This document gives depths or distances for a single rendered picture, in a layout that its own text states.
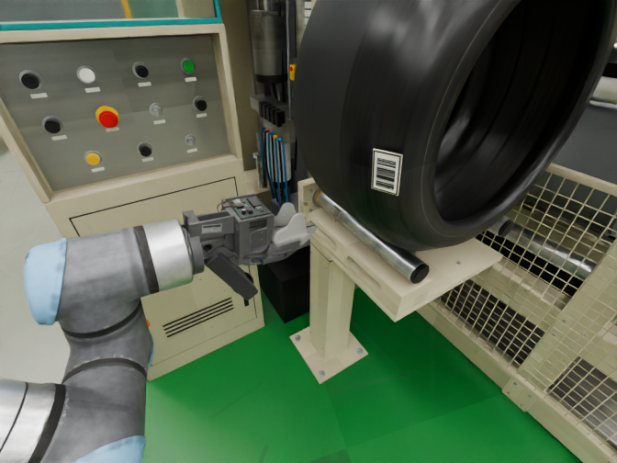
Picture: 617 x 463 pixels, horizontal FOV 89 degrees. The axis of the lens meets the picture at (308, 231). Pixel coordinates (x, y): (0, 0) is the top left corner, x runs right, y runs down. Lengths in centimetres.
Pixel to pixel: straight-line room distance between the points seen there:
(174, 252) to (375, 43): 35
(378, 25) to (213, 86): 68
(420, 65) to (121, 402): 49
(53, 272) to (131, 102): 67
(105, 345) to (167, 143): 70
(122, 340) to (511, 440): 141
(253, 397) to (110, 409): 109
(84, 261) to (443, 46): 46
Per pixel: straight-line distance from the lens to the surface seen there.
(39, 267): 43
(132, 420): 43
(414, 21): 43
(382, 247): 66
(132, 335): 49
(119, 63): 100
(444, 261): 84
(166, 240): 42
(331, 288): 115
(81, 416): 41
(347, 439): 141
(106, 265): 41
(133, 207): 106
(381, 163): 43
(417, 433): 147
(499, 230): 83
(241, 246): 44
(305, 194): 80
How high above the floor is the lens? 132
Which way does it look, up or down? 37 degrees down
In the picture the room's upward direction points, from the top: straight up
